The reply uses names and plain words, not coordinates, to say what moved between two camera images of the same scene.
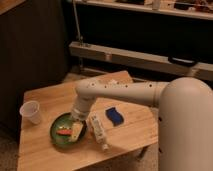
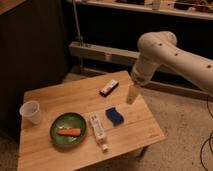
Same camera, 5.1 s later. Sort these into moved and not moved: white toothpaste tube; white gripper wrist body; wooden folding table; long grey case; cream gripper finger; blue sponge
Moved: cream gripper finger; white gripper wrist body
Not moved: blue sponge; wooden folding table; long grey case; white toothpaste tube
